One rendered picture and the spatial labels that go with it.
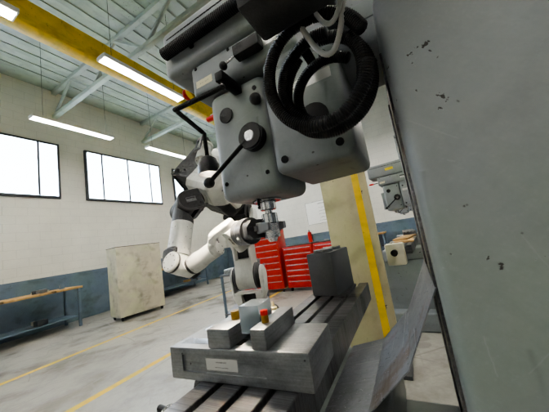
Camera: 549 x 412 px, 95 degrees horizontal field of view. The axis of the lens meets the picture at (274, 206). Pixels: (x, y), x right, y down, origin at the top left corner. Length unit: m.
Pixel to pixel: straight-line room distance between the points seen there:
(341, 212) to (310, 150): 1.88
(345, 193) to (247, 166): 1.83
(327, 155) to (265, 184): 0.17
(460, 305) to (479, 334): 0.04
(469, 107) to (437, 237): 0.18
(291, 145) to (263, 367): 0.47
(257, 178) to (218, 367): 0.43
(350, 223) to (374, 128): 8.01
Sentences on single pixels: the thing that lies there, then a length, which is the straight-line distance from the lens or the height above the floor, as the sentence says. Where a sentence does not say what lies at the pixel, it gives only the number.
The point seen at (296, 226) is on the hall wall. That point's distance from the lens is 10.47.
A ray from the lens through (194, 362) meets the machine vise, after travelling 0.69.
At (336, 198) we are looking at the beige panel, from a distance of 2.44.
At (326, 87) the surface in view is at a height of 1.50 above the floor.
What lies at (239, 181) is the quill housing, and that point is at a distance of 0.68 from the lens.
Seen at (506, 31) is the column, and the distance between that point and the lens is 0.49.
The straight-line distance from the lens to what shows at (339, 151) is 0.56.
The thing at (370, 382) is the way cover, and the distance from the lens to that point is 0.69.
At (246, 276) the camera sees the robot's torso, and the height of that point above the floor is 1.02.
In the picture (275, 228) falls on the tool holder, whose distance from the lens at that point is 0.71.
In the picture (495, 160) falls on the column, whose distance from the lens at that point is 0.43.
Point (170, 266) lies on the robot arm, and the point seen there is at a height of 1.16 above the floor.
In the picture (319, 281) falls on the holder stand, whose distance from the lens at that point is 1.19.
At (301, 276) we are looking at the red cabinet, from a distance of 5.79.
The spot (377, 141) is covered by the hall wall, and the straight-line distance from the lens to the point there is 10.07.
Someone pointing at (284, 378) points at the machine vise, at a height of 0.94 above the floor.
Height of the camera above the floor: 1.19
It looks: 8 degrees up
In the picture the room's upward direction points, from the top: 9 degrees counter-clockwise
